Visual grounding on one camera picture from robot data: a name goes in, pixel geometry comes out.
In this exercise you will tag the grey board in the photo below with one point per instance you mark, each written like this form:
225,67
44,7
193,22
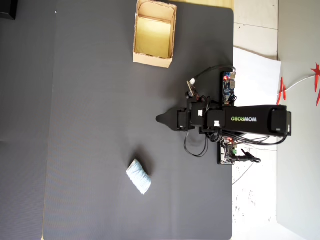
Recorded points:
300,162

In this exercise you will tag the red star sticker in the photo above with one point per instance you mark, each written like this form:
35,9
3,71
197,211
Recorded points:
317,82

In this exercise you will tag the blue circuit board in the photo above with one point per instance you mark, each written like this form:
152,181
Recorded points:
228,87

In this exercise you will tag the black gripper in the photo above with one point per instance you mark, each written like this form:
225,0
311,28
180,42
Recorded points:
183,120

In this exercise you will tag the black textured mat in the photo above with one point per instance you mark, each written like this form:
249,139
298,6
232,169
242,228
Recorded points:
100,112

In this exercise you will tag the open cardboard box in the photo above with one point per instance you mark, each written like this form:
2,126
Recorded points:
155,32

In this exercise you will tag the black power plug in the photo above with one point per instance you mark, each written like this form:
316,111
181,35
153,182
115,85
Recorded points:
246,158

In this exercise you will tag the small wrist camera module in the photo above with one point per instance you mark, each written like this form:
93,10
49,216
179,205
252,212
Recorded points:
192,88

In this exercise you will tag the black motor driver board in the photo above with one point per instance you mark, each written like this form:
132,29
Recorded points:
226,152

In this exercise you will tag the white paper sheet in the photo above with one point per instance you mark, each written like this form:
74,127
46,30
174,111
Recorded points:
257,82

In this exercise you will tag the light blue yarn block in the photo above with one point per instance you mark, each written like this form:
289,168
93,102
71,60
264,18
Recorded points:
139,178

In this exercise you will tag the black box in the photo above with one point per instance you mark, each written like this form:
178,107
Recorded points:
7,8

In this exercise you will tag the red paper cutout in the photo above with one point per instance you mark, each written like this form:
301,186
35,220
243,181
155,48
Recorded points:
282,91

